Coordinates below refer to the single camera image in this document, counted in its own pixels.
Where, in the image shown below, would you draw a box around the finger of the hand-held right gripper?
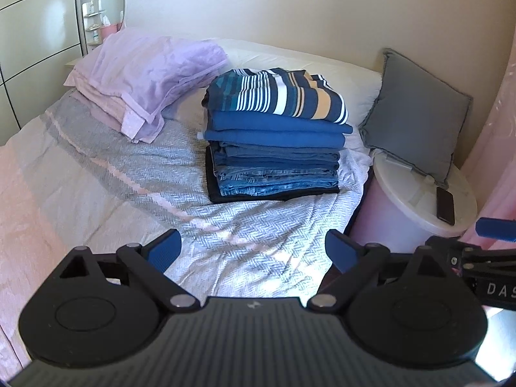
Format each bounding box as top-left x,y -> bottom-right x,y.
475,217 -> 516,243
425,235 -> 516,278

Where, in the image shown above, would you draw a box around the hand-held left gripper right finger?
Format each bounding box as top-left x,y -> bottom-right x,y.
307,229 -> 454,313

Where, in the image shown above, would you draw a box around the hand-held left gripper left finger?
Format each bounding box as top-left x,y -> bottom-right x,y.
52,229 -> 202,313

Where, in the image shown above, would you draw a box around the striped knit sweater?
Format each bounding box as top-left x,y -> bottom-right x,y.
203,68 -> 349,125

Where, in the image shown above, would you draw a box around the stack of folded blue clothes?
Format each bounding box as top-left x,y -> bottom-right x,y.
205,146 -> 342,205

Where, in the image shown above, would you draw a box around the black smartphone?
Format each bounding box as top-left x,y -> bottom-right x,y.
436,186 -> 456,225

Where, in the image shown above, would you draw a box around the white round lidded bin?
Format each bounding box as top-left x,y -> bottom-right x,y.
350,148 -> 479,247

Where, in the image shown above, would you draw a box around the light blue folded jeans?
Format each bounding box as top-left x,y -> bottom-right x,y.
215,164 -> 340,198

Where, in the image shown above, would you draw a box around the dark blue folded jeans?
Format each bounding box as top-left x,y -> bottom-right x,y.
210,141 -> 342,173

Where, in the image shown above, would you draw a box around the blue folded sweater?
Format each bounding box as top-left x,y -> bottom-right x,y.
209,110 -> 354,135
197,128 -> 347,151

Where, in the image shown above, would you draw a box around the grey cushion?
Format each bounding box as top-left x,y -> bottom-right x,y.
358,48 -> 473,187

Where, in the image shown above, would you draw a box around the lilac pillow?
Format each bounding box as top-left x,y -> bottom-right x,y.
83,28 -> 231,144

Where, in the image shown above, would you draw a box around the white pillow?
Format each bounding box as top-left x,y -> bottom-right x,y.
177,38 -> 383,130

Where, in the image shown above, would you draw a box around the small white shelf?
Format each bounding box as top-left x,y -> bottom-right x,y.
82,2 -> 108,45

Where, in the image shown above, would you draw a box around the white wardrobe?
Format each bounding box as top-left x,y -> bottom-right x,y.
0,0 -> 88,146

